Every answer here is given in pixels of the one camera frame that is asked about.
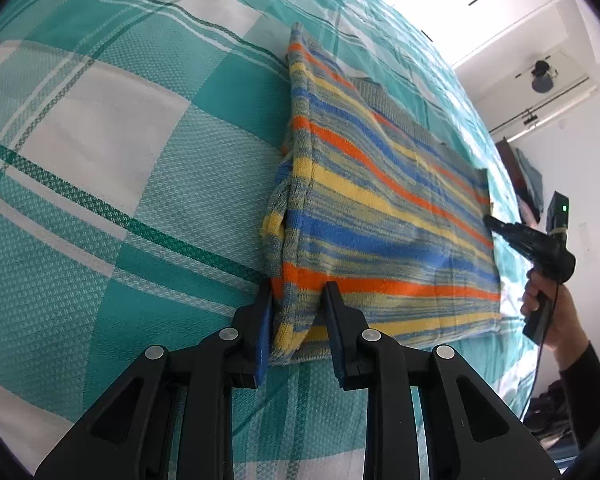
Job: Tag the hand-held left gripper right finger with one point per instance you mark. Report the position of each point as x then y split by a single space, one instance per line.
336 340

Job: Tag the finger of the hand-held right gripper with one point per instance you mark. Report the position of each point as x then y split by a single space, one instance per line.
500 227

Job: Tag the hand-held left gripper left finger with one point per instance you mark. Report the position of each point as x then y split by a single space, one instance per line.
263 332

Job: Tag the striped multicolour towel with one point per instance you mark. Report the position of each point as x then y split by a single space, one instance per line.
380 210

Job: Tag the person's right forearm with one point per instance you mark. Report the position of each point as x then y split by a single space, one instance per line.
592 390

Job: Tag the dark pile of clothes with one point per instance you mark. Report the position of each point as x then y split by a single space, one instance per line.
550 415

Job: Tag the person's right hand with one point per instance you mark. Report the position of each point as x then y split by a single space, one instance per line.
562 320

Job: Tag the blue-grey hanging cloth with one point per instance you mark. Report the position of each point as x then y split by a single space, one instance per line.
532 180

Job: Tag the dark ceiling lamp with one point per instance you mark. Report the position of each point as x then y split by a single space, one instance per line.
544 76

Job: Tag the teal plaid bed sheet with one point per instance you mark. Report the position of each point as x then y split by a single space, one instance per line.
105 160

